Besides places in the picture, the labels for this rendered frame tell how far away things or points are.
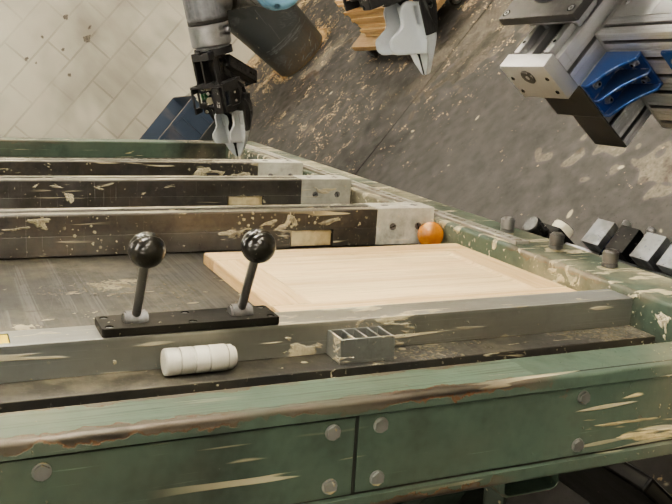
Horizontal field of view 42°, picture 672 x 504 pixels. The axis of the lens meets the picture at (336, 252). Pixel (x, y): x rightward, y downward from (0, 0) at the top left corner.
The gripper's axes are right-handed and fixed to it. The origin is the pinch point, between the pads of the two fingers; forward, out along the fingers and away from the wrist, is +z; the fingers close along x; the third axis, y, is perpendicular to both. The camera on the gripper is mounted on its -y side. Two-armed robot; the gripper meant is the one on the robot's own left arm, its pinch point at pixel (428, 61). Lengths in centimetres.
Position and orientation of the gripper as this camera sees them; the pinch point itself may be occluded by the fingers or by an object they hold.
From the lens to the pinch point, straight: 109.1
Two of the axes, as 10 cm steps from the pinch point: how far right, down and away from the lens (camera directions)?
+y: -8.6, 4.0, -3.2
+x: 4.2, 2.0, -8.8
